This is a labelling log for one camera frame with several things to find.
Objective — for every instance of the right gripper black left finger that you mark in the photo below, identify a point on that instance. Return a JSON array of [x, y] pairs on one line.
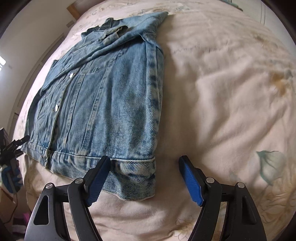
[[48, 221]]

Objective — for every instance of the blue gloved left hand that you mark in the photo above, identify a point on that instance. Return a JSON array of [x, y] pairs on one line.
[[11, 178]]

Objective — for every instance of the wooden headboard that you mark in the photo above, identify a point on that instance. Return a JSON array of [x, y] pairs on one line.
[[74, 12]]

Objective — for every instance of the floral white bedspread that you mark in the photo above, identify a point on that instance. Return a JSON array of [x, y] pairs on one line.
[[228, 104]]

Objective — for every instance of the blue denim jacket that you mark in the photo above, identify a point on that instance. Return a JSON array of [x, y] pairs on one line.
[[103, 98]]

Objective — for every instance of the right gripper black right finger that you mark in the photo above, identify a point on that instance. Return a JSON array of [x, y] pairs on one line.
[[242, 220]]

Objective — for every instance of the wall outlet left of bed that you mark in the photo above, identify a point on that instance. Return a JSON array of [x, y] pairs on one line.
[[69, 24]]

